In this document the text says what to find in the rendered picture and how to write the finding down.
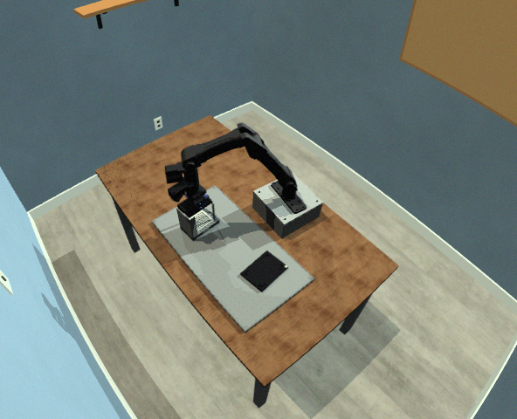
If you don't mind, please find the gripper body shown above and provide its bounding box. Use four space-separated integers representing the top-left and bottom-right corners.
184 177 206 204

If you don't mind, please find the white well plate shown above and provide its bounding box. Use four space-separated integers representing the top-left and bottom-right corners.
193 210 215 234

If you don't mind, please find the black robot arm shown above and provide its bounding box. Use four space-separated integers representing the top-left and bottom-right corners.
165 123 307 214

